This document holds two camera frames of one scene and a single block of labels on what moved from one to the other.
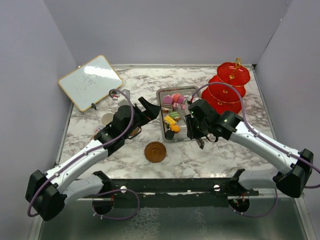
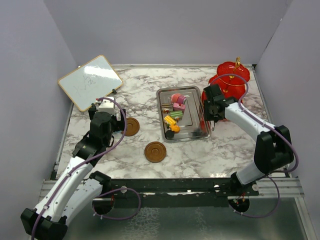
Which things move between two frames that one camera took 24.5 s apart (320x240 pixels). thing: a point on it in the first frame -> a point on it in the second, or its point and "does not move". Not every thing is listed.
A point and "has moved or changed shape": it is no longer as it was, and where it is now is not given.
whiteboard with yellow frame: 91,83 does not move
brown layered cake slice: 167,106 does not move
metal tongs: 183,110 has moved or changed shape
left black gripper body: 140,119 -> 116,125
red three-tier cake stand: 223,97 does not move
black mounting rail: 171,192 does not move
